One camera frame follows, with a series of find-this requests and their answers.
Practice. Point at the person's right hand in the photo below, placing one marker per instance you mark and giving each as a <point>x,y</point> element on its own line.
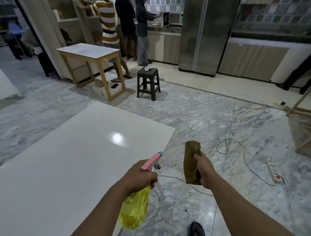
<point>205,170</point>

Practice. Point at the person's left hand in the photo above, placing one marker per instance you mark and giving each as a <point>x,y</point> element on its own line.
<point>138,173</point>

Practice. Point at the person's left fingers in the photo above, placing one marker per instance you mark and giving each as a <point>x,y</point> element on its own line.
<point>153,179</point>

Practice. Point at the person's right fingers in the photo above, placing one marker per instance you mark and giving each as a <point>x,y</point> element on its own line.
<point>198,163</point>

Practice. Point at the brown cleaning cloth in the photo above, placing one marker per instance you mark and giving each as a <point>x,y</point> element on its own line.
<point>190,163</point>

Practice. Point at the yellow spray bottle pink nozzle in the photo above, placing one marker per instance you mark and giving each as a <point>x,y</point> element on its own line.
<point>136,201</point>

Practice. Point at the person's right forearm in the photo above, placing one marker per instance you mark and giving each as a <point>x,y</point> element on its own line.
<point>245,209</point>

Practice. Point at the person's left forearm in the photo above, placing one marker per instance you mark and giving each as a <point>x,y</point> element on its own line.
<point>102,210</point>

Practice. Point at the person's black shoe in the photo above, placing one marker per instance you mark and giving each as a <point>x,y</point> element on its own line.
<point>196,229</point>

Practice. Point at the white power strip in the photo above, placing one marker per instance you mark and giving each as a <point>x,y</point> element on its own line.
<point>274,170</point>

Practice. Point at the large white table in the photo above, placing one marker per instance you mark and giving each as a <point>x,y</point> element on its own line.
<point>70,167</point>

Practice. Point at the dark plastic stool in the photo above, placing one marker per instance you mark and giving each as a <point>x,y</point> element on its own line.
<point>148,84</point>

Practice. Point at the black phone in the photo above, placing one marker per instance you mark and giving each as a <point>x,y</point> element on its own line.
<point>114,85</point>

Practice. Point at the small cardboard box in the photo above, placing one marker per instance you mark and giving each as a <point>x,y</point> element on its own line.
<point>99,88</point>

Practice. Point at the beige base cabinet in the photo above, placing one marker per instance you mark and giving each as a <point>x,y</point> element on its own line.
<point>252,59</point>

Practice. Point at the kitchen counter cabinet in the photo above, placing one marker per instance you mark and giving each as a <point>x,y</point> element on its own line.
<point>164,45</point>

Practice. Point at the stainless steel refrigerator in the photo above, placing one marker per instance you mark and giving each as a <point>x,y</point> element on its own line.
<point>207,36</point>

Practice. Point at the small wooden white-top table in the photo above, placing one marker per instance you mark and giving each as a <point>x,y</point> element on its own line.
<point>93,65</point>

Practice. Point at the black microwave oven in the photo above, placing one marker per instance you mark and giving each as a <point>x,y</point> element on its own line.
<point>166,19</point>

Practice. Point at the blue plastic chair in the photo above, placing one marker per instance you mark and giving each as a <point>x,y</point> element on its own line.
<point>15,39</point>

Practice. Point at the wooden frame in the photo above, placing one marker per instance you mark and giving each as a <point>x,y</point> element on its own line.
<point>300,121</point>

